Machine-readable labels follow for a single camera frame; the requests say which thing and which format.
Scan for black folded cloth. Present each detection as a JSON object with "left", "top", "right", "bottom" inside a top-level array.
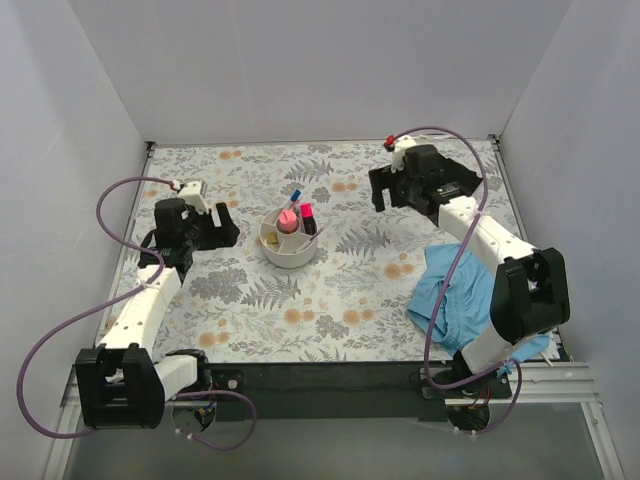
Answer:
[{"left": 438, "top": 157, "right": 482, "bottom": 198}]

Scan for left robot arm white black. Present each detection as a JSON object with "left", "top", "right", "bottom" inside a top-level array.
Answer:
[{"left": 75, "top": 197, "right": 239, "bottom": 429}]

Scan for light blue shorts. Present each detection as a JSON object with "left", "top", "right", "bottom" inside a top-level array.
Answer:
[{"left": 405, "top": 242, "right": 551, "bottom": 363}]

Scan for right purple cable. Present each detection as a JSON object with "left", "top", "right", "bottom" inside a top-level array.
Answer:
[{"left": 394, "top": 126, "right": 525, "bottom": 436}]

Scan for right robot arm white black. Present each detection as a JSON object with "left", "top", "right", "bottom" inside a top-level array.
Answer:
[{"left": 369, "top": 136, "right": 570, "bottom": 398}]

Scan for blue capped white marker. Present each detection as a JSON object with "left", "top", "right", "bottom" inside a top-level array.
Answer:
[{"left": 285, "top": 189, "right": 301, "bottom": 210}]

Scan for aluminium frame rail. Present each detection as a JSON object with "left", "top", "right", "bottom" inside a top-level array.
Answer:
[{"left": 45, "top": 362, "right": 623, "bottom": 479}]

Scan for white round divided organizer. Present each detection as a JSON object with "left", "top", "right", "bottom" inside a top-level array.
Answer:
[{"left": 259, "top": 209, "right": 318, "bottom": 269}]

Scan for thin purple gel pen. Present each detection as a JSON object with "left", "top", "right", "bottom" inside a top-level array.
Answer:
[{"left": 294, "top": 227, "right": 325, "bottom": 254}]

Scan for purple cable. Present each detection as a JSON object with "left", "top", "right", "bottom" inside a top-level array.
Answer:
[
  {"left": 394, "top": 126, "right": 525, "bottom": 436},
  {"left": 15, "top": 176, "right": 258, "bottom": 451}
]

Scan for pink pack of pens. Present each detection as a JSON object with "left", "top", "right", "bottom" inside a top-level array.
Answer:
[{"left": 276, "top": 209, "right": 299, "bottom": 234}]

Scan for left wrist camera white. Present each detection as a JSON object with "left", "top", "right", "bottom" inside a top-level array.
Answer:
[{"left": 171, "top": 180, "right": 210, "bottom": 214}]

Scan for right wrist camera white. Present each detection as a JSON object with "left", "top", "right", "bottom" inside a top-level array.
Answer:
[{"left": 383, "top": 135, "right": 417, "bottom": 173}]

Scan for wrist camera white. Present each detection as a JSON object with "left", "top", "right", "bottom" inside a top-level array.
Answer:
[
  {"left": 383, "top": 135, "right": 417, "bottom": 173},
  {"left": 171, "top": 180, "right": 210, "bottom": 214}
]

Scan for floral table mat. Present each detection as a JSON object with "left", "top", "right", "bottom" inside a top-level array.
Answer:
[{"left": 99, "top": 140, "right": 556, "bottom": 366}]

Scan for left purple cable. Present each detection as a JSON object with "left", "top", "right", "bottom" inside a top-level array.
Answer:
[{"left": 15, "top": 176, "right": 258, "bottom": 451}]

